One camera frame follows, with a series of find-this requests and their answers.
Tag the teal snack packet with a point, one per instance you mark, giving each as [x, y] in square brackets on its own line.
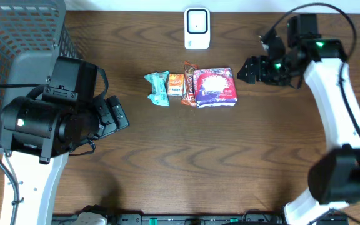
[159, 95]

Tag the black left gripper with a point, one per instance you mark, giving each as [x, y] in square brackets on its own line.
[112, 114]

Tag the red purple rice packet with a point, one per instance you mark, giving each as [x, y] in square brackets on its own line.
[214, 87]

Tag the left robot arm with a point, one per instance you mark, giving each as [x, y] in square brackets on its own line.
[39, 136]

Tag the orange chocolate bar wrapper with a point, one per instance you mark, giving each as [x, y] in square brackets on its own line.
[188, 97]

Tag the grey plastic mesh basket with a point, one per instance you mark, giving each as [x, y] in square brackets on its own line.
[32, 36]

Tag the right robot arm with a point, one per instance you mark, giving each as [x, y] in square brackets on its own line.
[334, 181]

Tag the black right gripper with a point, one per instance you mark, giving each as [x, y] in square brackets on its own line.
[265, 77]

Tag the small orange box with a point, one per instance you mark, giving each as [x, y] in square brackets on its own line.
[175, 84]

